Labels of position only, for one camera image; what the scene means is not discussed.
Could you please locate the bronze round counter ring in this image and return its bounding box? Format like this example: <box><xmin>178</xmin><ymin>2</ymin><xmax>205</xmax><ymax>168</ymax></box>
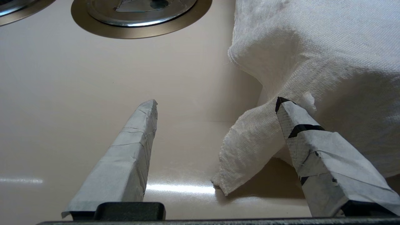
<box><xmin>0</xmin><ymin>0</ymin><xmax>57</xmax><ymax>27</ymax></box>
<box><xmin>71</xmin><ymin>0</ymin><xmax>213</xmax><ymax>39</ymax></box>

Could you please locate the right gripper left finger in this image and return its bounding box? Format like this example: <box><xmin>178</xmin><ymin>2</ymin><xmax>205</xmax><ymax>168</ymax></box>
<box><xmin>62</xmin><ymin>99</ymin><xmax>166</xmax><ymax>221</ymax></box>

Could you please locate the steel hinged pot lid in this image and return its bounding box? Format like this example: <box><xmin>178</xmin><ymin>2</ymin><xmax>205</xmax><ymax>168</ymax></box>
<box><xmin>0</xmin><ymin>0</ymin><xmax>39</xmax><ymax>17</ymax></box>
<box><xmin>87</xmin><ymin>0</ymin><xmax>198</xmax><ymax>28</ymax></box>

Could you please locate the white cloth cover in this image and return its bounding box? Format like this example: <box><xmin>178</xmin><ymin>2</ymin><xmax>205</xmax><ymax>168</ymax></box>
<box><xmin>212</xmin><ymin>0</ymin><xmax>400</xmax><ymax>197</ymax></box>

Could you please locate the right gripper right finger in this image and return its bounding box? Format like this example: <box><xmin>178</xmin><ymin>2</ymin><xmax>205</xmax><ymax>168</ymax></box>
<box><xmin>275</xmin><ymin>97</ymin><xmax>400</xmax><ymax>218</ymax></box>

